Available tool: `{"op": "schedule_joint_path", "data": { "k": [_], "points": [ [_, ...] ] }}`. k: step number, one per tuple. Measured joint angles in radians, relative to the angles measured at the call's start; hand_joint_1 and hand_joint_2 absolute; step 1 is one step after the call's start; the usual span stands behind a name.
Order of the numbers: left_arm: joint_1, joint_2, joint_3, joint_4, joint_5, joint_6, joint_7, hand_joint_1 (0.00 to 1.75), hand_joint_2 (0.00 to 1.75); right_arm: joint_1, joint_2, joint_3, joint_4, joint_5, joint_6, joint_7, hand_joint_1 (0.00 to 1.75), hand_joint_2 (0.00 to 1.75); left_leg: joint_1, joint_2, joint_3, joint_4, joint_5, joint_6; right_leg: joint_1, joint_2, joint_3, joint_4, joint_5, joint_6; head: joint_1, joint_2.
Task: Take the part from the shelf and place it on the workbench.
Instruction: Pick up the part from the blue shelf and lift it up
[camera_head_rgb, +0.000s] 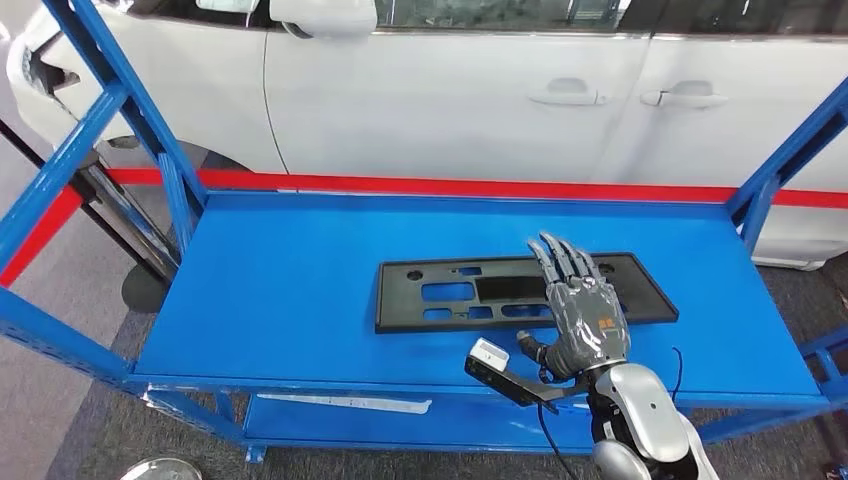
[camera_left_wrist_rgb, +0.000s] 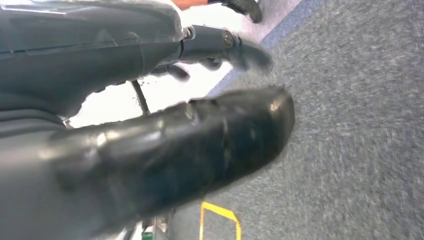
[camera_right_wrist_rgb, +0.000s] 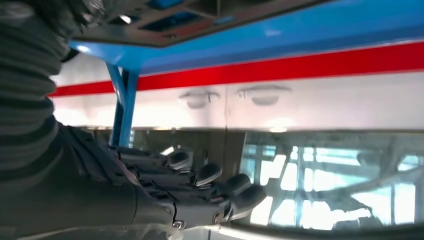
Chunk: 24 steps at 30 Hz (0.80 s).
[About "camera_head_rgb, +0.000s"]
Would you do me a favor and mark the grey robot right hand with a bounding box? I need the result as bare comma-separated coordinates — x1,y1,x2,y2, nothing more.
516,231,632,381

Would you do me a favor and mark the black plastic plate holder part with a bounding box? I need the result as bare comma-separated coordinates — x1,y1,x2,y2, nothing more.
374,252,680,335

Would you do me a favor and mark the blue metal shelf rack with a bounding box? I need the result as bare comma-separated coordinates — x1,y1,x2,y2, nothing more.
0,0,848,465

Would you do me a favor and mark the white plastic bin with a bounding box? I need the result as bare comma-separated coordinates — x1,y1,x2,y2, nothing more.
256,394,433,416

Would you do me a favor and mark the white car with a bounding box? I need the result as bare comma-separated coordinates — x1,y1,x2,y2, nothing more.
6,0,848,272

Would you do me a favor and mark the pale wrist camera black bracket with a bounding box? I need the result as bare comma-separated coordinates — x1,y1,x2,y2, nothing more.
463,337,591,409

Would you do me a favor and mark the black camera cable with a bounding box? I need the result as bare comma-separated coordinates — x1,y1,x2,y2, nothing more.
535,380,564,480

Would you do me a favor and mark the black stanchion post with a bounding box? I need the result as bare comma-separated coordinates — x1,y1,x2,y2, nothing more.
0,119,170,314

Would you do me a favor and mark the chrome stanchion post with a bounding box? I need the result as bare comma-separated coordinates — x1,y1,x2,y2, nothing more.
119,457,203,480
71,152,181,283

